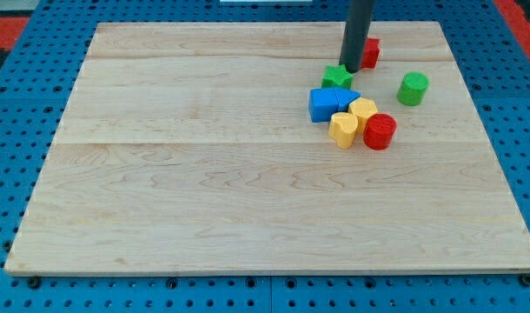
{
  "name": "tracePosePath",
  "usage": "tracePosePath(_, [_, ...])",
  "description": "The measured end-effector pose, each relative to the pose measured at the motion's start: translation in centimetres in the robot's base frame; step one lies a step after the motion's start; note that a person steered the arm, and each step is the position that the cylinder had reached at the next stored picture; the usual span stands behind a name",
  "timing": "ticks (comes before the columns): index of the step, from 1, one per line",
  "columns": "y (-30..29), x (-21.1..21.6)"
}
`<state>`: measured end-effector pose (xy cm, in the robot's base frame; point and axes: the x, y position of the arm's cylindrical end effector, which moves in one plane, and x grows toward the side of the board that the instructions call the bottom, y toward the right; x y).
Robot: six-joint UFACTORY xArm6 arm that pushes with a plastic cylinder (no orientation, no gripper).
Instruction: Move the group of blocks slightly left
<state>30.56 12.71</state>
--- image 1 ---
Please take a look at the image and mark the green cylinder block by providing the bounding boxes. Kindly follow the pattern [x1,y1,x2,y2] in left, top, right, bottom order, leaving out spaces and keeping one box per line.
[396,71,429,106]

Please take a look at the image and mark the green star block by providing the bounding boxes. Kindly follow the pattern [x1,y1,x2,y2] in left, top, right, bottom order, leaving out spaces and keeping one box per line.
[321,65,354,90]

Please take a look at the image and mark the yellow heart block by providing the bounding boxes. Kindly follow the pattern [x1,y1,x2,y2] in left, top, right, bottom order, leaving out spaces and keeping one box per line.
[328,112,358,149]

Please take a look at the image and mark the red cylinder block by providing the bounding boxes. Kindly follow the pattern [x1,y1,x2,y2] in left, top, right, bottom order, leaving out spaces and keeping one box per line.
[363,113,397,150]

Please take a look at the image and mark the blue cube block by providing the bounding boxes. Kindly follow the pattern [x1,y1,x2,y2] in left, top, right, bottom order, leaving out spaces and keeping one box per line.
[308,88,338,123]

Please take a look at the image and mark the red star block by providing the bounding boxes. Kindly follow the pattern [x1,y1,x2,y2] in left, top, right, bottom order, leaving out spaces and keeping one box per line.
[361,37,381,69]

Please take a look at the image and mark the wooden board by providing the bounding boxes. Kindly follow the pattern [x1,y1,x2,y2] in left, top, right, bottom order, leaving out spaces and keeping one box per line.
[4,22,530,276]

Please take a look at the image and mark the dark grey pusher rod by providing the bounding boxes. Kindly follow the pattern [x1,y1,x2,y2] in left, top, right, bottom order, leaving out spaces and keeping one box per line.
[339,0,375,74]

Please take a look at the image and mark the yellow hexagon block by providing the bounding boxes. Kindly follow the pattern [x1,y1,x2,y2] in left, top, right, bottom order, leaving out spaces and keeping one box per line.
[348,97,378,134]

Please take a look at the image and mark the blue triangle block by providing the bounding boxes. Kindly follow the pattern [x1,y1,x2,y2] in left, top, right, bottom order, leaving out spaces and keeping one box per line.
[334,87,361,112]

